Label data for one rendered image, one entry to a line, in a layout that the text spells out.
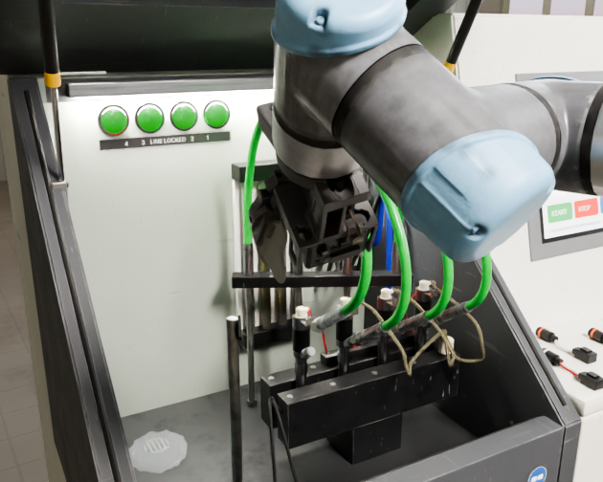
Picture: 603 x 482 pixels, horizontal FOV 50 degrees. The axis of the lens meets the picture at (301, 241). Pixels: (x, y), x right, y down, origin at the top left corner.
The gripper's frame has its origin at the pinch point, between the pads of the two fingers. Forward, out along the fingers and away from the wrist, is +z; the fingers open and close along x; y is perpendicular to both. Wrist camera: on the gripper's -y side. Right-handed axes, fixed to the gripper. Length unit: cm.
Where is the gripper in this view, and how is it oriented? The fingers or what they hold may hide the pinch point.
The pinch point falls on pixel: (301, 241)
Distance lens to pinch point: 68.1
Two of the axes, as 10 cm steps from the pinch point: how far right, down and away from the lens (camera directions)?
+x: 9.3, -2.9, 2.0
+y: 3.5, 8.4, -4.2
